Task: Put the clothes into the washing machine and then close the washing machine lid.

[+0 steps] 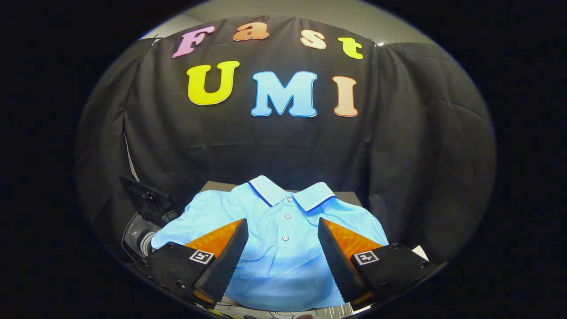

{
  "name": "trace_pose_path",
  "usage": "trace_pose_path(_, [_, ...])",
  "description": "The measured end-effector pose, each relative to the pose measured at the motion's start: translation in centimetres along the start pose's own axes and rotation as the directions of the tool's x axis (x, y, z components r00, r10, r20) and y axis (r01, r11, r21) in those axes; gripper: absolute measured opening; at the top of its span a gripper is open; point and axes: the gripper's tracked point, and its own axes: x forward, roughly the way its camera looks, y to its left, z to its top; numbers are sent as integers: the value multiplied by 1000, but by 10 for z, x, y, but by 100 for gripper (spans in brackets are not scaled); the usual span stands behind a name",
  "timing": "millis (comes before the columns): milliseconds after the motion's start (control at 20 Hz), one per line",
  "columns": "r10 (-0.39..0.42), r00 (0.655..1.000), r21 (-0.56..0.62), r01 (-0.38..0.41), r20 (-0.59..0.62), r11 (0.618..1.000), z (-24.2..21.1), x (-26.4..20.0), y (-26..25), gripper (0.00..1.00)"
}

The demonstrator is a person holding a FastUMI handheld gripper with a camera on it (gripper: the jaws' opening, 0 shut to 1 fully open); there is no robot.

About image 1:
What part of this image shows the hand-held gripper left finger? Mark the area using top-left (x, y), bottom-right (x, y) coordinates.
top-left (135, 218), bottom-right (249, 310)

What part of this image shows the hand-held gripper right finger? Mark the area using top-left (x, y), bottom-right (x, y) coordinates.
top-left (317, 218), bottom-right (443, 311)

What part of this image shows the light blue polo shirt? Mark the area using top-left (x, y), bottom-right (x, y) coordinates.
top-left (151, 175), bottom-right (390, 312)

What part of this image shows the black backdrop cloth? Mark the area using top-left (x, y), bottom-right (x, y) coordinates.
top-left (74, 16), bottom-right (497, 266)

